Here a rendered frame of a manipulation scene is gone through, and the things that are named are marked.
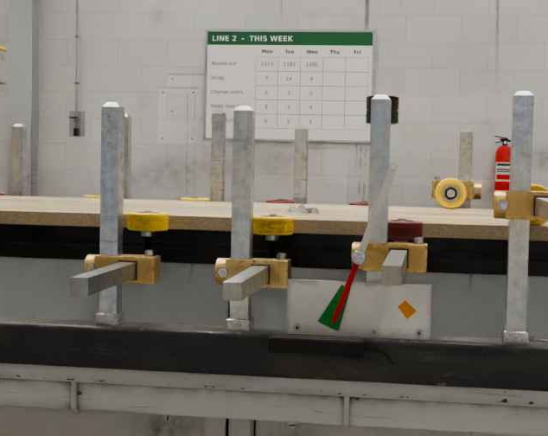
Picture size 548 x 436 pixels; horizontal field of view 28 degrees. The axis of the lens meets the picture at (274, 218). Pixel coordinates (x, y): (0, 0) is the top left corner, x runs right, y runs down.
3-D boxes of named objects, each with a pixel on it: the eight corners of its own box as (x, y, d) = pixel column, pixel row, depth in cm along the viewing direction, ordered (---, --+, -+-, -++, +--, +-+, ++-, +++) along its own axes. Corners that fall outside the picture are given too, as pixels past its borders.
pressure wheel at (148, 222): (175, 269, 215) (175, 210, 214) (141, 271, 210) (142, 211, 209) (153, 265, 221) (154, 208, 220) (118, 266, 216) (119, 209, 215)
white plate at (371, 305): (430, 340, 194) (431, 285, 193) (285, 333, 197) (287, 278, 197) (430, 339, 194) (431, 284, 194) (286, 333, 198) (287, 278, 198)
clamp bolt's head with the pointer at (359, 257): (337, 330, 194) (367, 253, 193) (324, 324, 195) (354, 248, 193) (338, 328, 196) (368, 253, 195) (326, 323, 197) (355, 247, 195)
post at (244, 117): (246, 367, 200) (252, 105, 197) (228, 366, 200) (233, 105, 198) (250, 363, 203) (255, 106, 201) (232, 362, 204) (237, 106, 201)
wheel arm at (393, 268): (402, 291, 164) (403, 263, 163) (379, 290, 164) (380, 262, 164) (410, 265, 207) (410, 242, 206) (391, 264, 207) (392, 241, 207)
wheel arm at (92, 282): (88, 301, 174) (89, 275, 174) (68, 300, 175) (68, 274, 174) (157, 274, 217) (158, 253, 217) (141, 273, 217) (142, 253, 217)
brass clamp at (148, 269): (152, 285, 200) (153, 257, 200) (82, 282, 202) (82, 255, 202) (161, 281, 207) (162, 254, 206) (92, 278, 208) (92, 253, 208)
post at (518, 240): (525, 362, 192) (534, 90, 190) (505, 362, 193) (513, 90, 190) (523, 359, 196) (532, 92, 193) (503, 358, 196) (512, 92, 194)
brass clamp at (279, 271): (286, 289, 197) (287, 261, 196) (213, 286, 199) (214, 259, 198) (291, 285, 203) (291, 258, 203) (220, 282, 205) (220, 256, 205)
